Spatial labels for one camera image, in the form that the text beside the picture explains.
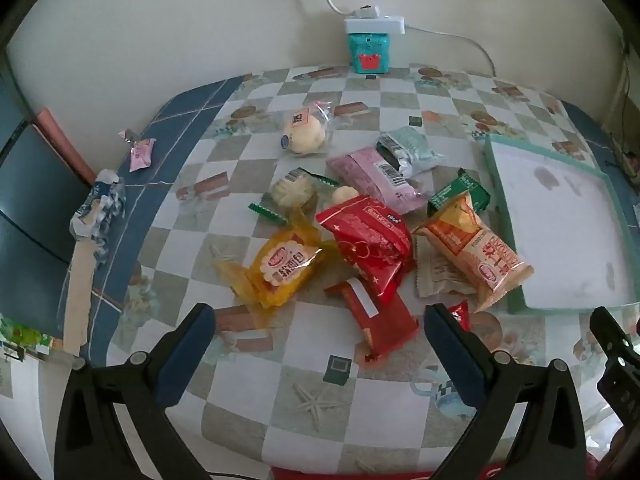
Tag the pink snack packet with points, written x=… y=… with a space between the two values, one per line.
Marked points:
x=370 y=175

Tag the orange and white snack packet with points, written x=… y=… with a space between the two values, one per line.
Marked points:
x=475 y=250

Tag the green patterned object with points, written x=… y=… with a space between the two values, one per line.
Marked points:
x=20 y=332

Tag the yellow pudding cup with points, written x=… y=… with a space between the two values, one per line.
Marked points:
x=346 y=194

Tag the round pastry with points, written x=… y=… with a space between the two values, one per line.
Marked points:
x=292 y=192

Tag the small pink candy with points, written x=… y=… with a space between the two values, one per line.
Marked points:
x=140 y=155

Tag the beige snack packet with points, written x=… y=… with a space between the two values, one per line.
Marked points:
x=440 y=275

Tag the yellow bread packet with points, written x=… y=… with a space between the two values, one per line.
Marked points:
x=285 y=265

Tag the dark blue panel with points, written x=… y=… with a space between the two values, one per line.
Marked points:
x=35 y=200

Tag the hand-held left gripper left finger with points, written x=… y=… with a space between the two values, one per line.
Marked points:
x=185 y=355

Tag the teal box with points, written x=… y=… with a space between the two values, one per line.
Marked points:
x=369 y=52

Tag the white power strip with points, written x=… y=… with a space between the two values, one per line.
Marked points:
x=372 y=24

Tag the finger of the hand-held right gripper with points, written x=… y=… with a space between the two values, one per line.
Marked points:
x=607 y=327

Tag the white tray with green rim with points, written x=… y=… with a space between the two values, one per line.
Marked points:
x=550 y=240

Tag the wooden plank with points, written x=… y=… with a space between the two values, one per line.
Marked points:
x=79 y=295

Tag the large red snack packet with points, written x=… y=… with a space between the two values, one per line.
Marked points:
x=370 y=240

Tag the round bun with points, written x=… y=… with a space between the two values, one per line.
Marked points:
x=302 y=130

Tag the pale teal snack packet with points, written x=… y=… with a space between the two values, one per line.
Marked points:
x=415 y=152

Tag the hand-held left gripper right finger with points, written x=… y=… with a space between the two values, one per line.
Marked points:
x=455 y=355

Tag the blue and white wrapper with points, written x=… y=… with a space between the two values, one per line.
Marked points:
x=100 y=210

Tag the green snack packet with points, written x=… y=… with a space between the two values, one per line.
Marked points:
x=457 y=192

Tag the dark red bar packet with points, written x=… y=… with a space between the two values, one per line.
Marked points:
x=385 y=325

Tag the small red candy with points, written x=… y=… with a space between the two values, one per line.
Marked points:
x=459 y=315

